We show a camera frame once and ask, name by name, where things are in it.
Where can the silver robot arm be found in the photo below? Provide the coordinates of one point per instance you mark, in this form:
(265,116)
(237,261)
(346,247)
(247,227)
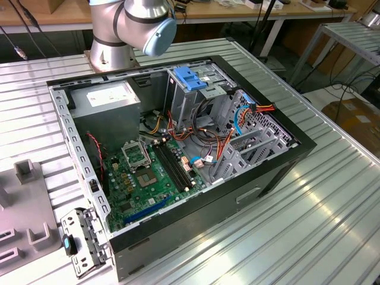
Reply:
(139,12)

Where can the grey metal disk bay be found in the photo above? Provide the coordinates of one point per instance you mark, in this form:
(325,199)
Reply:
(234,166)

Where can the black RAM slot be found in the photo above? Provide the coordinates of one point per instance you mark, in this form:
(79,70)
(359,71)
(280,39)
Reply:
(169,167)
(178,167)

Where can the grey optical drive cage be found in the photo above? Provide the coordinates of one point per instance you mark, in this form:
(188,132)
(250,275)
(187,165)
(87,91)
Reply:
(181,104)

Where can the CPU socket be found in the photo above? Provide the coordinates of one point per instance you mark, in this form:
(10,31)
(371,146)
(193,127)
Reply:
(145,179)

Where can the blue plastic drive latch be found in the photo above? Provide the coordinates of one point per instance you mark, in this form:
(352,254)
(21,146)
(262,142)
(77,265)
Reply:
(187,77)

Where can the black open PC case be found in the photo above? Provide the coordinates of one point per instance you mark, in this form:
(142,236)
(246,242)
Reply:
(207,213)

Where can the blue expansion slot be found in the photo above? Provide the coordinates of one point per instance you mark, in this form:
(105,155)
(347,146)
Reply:
(148,209)

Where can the green motherboard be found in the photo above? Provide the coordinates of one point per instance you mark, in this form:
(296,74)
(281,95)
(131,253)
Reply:
(139,205)

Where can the grey power supply unit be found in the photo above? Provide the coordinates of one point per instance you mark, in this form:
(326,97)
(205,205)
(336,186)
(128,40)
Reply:
(107,127)

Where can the black case fan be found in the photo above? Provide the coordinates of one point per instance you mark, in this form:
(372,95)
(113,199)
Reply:
(95,154)

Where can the black case lock slider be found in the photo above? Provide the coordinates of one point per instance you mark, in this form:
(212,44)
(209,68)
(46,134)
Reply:
(94,187)

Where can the long wooden workbench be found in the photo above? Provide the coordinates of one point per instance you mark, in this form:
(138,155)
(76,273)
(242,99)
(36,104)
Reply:
(225,13)

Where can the hinged metal slot retainer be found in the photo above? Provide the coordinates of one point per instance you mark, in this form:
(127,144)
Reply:
(84,234)

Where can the small white box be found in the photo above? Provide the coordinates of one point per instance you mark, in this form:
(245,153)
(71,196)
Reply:
(255,3)

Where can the black latch with blue mark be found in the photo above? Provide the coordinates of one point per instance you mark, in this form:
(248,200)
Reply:
(69,245)

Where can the flat cardboard box with label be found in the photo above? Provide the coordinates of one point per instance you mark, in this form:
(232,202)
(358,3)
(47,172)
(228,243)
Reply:
(356,124)

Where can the grey parts rack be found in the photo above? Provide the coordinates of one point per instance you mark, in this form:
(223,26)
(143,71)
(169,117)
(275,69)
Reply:
(26,205)

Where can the metal slat side table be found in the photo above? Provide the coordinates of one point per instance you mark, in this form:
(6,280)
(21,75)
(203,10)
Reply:
(350,35)

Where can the small black device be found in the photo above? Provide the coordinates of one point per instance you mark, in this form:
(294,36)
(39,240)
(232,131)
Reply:
(338,3)

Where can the silver metal cylinder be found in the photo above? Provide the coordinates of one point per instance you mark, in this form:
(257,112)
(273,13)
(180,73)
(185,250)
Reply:
(372,19)

